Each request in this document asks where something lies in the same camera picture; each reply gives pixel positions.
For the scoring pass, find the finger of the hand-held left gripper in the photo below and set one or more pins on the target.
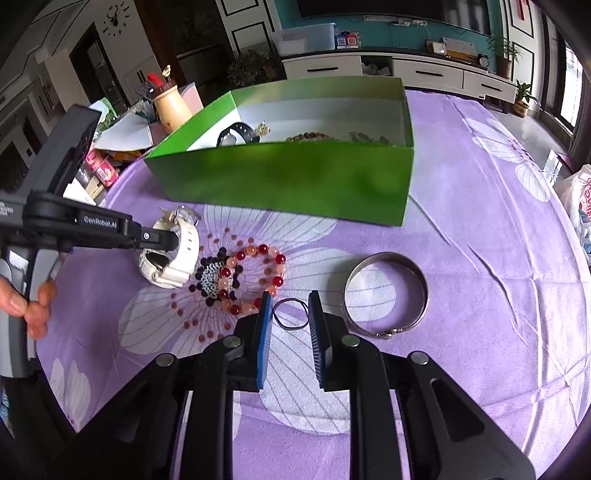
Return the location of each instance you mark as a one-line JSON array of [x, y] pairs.
[[157, 237]]

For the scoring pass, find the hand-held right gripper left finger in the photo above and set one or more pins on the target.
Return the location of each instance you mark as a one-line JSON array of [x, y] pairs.
[[264, 341]]

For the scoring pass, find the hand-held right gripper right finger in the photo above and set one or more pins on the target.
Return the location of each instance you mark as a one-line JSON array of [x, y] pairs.
[[318, 341]]

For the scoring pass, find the white wristwatch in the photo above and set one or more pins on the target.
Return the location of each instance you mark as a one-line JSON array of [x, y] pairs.
[[182, 267]]

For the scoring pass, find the black wristwatch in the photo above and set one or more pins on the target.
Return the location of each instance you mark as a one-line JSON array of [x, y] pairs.
[[240, 131]]

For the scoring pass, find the green cardboard box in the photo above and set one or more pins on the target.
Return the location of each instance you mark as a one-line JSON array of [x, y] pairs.
[[286, 180]]

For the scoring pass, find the gold brooch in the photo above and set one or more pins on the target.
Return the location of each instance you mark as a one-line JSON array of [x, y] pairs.
[[263, 129]]

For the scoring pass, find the person's left hand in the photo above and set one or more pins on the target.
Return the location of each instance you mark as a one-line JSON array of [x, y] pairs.
[[41, 309]]

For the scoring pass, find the white cube box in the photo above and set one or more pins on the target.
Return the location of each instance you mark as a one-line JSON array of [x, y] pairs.
[[81, 193]]

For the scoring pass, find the pink snack cup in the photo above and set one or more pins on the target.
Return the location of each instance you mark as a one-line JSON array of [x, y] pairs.
[[104, 168]]

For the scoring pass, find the white paper box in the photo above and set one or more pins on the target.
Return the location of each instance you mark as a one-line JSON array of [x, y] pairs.
[[127, 134]]

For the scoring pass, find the green white carton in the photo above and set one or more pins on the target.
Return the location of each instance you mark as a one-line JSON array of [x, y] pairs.
[[107, 115]]

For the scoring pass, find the silver metal bangle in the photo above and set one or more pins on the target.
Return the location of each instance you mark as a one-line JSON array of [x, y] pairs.
[[423, 297]]

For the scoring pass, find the beige ceramic jar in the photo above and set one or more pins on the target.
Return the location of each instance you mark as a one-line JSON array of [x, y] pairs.
[[171, 110]]

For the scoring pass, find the grey remote control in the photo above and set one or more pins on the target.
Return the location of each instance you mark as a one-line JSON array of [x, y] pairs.
[[144, 91]]

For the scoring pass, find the red plastic tool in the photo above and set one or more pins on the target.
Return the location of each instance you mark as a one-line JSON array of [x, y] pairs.
[[155, 79]]

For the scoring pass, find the dark leafy potted plant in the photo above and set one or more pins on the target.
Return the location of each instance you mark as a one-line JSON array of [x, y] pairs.
[[249, 67]]

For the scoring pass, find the white television cabinet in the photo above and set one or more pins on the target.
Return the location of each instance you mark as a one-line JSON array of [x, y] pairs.
[[323, 64]]

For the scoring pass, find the clear plastic storage box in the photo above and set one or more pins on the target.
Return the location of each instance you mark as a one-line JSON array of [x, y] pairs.
[[304, 39]]

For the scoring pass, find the white red plastic bag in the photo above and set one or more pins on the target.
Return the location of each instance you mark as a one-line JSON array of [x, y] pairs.
[[579, 203]]

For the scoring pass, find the small potted plant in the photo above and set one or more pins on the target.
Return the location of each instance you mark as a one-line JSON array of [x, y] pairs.
[[521, 107]]

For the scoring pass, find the white power strip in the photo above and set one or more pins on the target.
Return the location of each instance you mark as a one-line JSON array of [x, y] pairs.
[[392, 20]]

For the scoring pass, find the round alarm clock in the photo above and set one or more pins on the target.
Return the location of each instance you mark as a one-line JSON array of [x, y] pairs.
[[483, 61]]

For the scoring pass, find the white flat box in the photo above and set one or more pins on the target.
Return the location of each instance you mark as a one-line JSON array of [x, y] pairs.
[[459, 47]]

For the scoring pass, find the black television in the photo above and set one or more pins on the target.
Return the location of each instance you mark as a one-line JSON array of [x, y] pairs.
[[392, 7]]

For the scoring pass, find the tall potted plant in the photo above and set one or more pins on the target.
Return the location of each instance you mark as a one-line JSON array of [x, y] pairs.
[[504, 64]]

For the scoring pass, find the black wall clock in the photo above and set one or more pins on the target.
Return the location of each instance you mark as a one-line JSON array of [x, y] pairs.
[[115, 18]]

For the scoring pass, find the small desk frame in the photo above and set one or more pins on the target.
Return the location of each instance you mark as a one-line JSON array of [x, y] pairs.
[[435, 47]]

